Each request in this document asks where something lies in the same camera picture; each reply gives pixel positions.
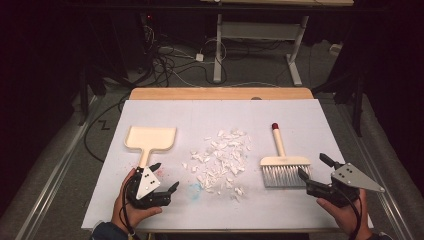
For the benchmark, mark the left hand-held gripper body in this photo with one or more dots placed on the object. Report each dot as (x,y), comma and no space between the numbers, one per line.
(146,186)

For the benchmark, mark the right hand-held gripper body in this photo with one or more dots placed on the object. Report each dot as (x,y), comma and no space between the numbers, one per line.
(346,183)

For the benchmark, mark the cream brush with red tip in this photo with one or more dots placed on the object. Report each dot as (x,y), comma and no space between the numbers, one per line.
(283,166)

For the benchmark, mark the pile of white paper scraps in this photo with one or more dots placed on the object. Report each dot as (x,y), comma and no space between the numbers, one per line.
(221,160)

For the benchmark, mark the person's left hand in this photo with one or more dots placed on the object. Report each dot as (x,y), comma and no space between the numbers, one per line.
(136,215)

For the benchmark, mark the person's right hand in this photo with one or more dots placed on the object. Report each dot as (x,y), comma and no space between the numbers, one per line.
(346,216)

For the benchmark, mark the cream dustpan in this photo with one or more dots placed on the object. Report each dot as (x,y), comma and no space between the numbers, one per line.
(150,140)

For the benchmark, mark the black metal stand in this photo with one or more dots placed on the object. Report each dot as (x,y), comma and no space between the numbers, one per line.
(83,96)
(356,96)

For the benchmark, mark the white table mat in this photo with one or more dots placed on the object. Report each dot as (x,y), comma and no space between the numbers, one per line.
(216,120)

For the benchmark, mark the wooden table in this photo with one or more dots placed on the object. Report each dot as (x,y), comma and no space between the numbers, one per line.
(216,93)

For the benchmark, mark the white power adapter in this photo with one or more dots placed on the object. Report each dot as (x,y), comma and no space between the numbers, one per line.
(199,57)

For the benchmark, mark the aluminium floor rail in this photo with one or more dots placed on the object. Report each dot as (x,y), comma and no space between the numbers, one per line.
(383,186)
(53,176)

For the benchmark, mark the white desk frame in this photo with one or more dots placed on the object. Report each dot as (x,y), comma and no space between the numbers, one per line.
(256,31)

